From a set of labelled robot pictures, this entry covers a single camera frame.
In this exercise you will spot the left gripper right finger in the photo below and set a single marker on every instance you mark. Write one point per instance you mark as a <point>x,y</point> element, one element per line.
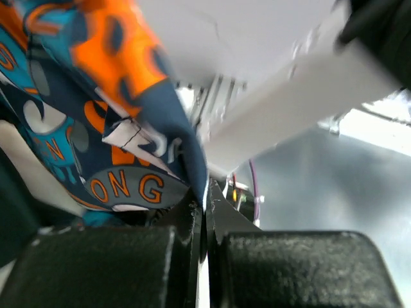
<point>249,267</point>

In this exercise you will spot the blue orange patterned shorts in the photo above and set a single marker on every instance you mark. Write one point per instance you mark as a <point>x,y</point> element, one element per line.
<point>87,86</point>

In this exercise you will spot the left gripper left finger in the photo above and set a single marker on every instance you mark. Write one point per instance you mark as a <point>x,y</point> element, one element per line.
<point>112,266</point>

